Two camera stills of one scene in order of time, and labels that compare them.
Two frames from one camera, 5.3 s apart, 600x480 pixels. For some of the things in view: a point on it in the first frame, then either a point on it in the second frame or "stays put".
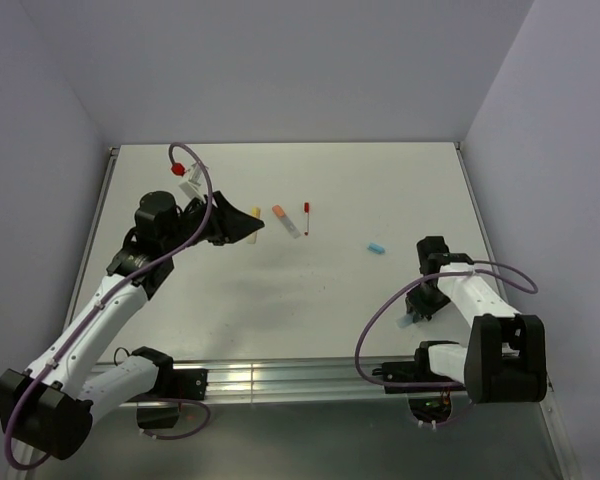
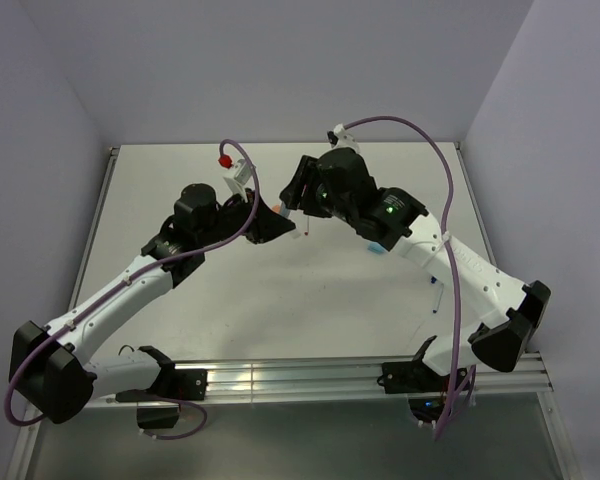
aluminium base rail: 319,379 stays put
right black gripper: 419,309 to 307,172
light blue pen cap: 376,248 stays put
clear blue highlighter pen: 404,321 to 283,209
